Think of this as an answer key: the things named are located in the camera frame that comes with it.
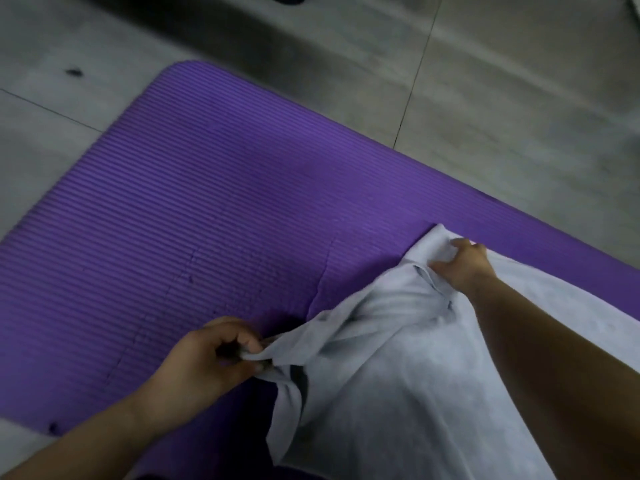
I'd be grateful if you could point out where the person's left hand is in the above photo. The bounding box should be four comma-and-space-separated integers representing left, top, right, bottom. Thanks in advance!
135, 316, 267, 435

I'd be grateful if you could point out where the purple yoga mat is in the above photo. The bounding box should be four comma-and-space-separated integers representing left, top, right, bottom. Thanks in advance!
0, 59, 640, 480

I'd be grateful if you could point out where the light grey tagged towel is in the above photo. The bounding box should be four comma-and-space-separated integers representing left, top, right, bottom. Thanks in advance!
235, 223, 640, 480

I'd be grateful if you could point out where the person's right forearm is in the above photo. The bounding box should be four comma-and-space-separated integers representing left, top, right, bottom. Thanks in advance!
467, 274, 640, 480

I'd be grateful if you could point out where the person's right hand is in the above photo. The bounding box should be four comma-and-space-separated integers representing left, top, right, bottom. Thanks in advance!
429, 238, 499, 295

